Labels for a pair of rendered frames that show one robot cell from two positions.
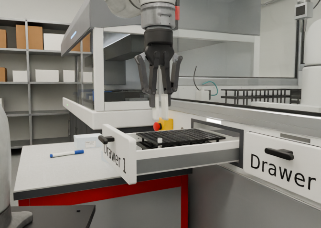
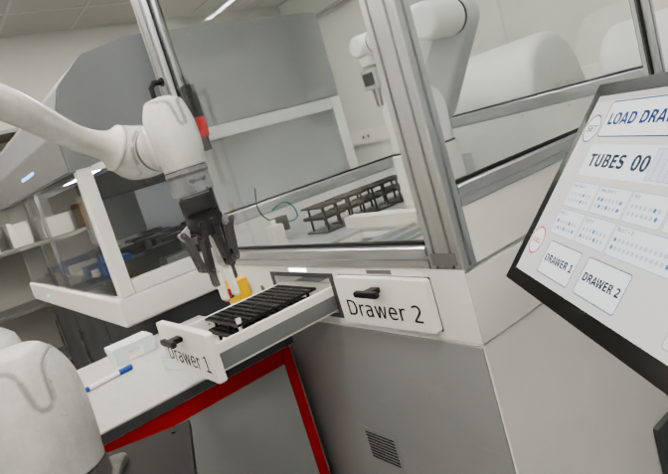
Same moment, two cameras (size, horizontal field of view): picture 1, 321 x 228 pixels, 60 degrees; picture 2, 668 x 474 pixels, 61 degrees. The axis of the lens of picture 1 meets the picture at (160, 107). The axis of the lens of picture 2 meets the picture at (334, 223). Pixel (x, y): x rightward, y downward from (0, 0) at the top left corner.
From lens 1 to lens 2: 54 cm
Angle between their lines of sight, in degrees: 12
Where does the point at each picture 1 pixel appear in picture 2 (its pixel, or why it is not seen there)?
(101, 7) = not seen: hidden behind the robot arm
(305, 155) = (390, 288)
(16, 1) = not seen: outside the picture
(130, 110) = (175, 276)
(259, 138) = (348, 281)
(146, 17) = (177, 189)
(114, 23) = not seen: hidden behind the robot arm
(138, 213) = (241, 417)
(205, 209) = (323, 381)
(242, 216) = (362, 371)
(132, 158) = (214, 354)
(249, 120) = (333, 261)
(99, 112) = (127, 297)
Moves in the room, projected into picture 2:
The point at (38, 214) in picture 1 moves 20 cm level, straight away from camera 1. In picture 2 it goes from (130, 452) to (101, 427)
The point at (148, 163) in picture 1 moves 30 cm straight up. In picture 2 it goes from (234, 353) to (189, 217)
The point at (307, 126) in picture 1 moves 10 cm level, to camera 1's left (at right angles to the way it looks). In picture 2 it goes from (385, 257) to (339, 273)
